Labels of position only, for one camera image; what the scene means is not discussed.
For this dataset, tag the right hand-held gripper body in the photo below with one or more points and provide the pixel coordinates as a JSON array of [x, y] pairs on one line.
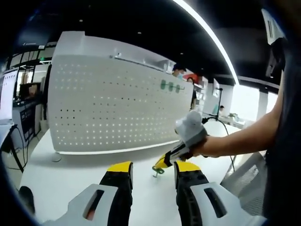
[[190, 129]]

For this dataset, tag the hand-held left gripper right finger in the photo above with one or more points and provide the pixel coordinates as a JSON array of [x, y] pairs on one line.
[[230, 204]]

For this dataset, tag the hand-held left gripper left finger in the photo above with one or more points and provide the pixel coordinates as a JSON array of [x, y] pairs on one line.
[[77, 209]]

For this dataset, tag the green hook assembly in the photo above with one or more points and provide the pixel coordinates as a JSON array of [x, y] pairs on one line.
[[163, 84], [178, 88], [171, 86], [158, 171]]

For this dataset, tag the white perforated mounting plate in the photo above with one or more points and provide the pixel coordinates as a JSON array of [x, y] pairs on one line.
[[105, 106]]

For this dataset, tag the round white plate foot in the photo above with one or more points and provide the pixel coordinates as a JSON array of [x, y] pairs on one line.
[[56, 157]]

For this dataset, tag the person's right hand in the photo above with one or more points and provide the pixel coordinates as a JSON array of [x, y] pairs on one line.
[[209, 147]]

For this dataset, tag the grey mesh office chair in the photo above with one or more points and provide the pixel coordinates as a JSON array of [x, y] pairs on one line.
[[247, 183]]

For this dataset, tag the black tripod stand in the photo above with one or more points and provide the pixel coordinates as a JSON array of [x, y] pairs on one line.
[[220, 101]]

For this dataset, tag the black computer mouse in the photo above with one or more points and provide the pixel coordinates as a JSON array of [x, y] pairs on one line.
[[26, 197]]

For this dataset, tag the ceiling light strip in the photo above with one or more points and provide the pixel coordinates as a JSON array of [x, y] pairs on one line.
[[211, 35]]

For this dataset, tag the small black monitor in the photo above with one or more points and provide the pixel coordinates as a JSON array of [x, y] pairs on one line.
[[29, 90]]

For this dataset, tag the white worn device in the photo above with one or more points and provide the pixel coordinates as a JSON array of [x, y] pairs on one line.
[[270, 26]]

